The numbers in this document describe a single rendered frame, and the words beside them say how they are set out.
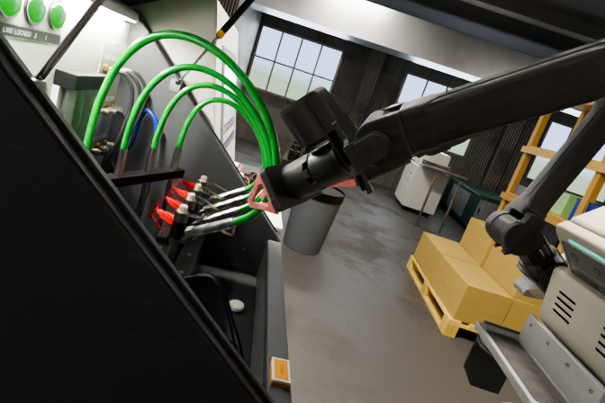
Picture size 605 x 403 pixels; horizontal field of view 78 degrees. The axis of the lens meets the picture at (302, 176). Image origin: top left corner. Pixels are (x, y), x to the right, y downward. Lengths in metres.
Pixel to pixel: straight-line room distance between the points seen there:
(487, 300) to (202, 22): 2.80
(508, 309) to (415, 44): 4.78
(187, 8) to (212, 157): 0.40
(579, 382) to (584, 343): 0.08
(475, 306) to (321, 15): 5.20
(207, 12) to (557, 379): 1.11
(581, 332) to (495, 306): 2.44
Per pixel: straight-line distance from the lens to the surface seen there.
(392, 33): 6.93
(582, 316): 0.89
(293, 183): 0.53
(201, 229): 0.67
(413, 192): 6.88
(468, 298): 3.20
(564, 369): 0.88
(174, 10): 1.12
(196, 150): 1.07
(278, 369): 0.68
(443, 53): 7.07
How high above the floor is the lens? 1.39
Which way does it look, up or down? 12 degrees down
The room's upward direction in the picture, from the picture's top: 18 degrees clockwise
